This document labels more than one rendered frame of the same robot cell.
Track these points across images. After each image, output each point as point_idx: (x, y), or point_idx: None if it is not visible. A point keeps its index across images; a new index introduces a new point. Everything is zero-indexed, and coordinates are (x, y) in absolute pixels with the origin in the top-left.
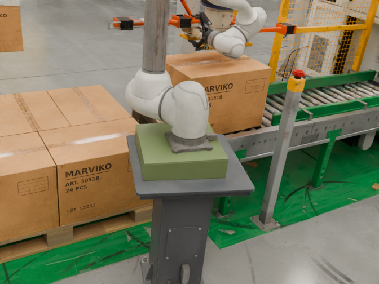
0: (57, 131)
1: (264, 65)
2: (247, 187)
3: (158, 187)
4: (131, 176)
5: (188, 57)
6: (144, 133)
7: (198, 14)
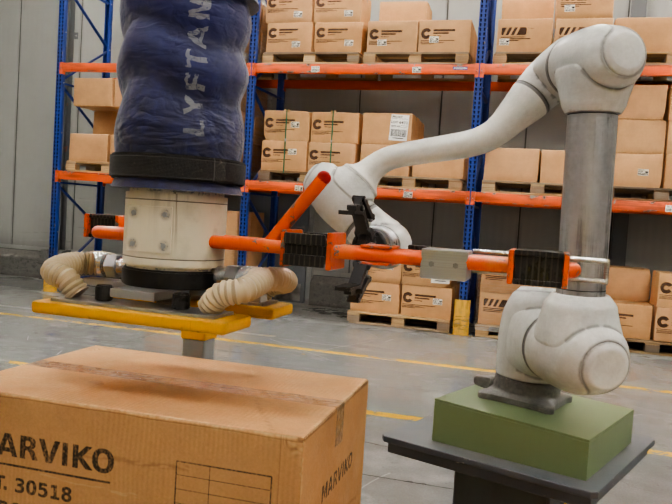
0: None
1: (84, 350)
2: None
3: None
4: None
5: (208, 405)
6: (590, 426)
7: (359, 205)
